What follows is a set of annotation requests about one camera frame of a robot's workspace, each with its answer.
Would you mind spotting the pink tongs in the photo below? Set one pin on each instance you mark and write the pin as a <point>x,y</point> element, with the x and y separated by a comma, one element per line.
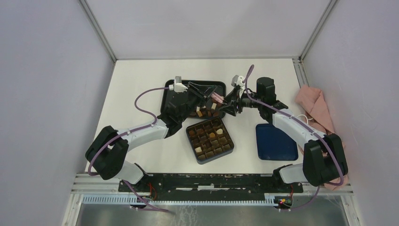
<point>217,97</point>

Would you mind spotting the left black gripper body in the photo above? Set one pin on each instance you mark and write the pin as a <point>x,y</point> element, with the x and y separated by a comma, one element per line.
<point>195,99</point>

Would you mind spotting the blue box lid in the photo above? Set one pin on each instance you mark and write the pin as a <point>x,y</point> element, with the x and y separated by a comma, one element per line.
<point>274,145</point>

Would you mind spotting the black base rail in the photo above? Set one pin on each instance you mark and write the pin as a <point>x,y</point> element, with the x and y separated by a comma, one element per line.
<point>213,187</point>

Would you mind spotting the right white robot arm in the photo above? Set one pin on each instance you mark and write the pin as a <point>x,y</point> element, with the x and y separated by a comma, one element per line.
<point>324,161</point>

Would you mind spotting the blue chocolate box with insert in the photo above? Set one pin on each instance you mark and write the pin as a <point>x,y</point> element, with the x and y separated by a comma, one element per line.
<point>209,140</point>

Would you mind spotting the black chocolate tray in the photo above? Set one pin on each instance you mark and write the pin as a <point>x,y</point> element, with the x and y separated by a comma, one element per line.
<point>209,109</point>

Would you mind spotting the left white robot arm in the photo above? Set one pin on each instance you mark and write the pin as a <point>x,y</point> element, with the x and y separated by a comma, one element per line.
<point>107,153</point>

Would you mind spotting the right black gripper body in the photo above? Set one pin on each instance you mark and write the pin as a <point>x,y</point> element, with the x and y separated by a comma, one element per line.
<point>244,101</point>

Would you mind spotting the pink cloth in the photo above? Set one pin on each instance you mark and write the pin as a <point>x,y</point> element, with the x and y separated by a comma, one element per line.
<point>317,114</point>

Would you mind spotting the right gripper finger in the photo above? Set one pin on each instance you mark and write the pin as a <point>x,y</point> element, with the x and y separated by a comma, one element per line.
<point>229,109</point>
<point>232,96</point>

